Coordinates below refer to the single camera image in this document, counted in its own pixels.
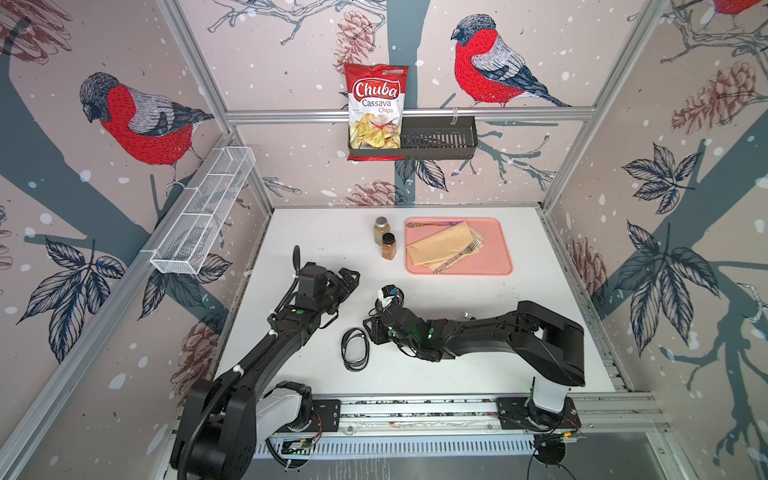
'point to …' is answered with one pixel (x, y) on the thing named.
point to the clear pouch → (355, 349)
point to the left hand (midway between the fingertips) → (357, 275)
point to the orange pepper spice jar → (388, 246)
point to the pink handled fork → (469, 249)
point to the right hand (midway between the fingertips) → (366, 323)
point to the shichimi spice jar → (380, 228)
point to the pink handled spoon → (417, 224)
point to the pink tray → (490, 257)
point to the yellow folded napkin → (452, 244)
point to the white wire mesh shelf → (197, 221)
